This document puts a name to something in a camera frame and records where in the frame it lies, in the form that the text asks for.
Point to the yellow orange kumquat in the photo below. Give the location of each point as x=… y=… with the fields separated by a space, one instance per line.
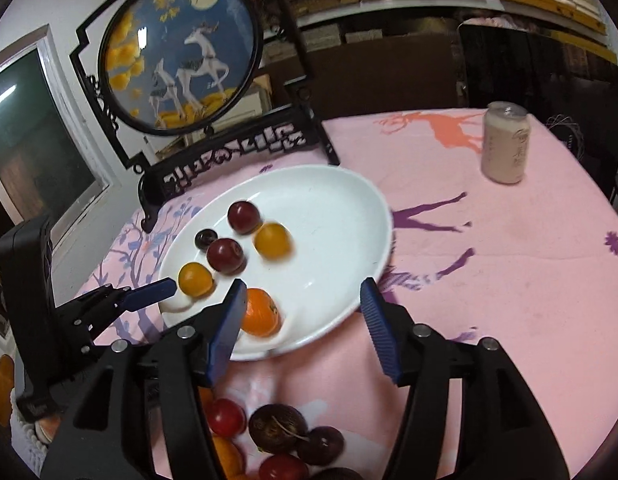
x=195 y=280

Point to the red cherry tomato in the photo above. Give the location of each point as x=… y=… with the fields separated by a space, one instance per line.
x=283 y=467
x=225 y=418

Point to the large orange mandarin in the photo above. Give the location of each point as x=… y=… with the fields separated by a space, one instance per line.
x=261 y=318

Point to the small orange mandarin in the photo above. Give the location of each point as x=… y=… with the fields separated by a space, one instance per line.
x=231 y=459

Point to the dark cherry with stem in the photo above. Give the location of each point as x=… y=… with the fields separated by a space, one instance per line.
x=321 y=446

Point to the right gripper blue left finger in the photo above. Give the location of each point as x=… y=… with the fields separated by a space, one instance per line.
x=190 y=355

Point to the round deer art screen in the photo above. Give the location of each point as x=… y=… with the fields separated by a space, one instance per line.
x=169 y=67

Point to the black carved wooden stand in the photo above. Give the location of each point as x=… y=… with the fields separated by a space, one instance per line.
x=168 y=165

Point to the dark red cherry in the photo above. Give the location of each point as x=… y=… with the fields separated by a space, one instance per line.
x=244 y=217

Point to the small black grape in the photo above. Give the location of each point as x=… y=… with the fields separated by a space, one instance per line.
x=204 y=238

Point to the dark chair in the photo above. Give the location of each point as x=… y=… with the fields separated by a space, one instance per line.
x=572 y=91

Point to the white beverage can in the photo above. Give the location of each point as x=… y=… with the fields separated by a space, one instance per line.
x=505 y=143

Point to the white oval plate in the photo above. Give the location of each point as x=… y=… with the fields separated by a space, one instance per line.
x=340 y=229

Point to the pink printed tablecloth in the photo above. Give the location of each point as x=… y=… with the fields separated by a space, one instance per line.
x=534 y=265

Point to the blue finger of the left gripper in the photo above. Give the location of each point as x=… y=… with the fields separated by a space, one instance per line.
x=152 y=293

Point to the dark red plum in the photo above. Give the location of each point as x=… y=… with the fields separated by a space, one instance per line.
x=225 y=255

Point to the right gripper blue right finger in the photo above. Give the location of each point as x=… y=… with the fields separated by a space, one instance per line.
x=415 y=356

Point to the framed window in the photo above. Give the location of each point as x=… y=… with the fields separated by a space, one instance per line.
x=48 y=166

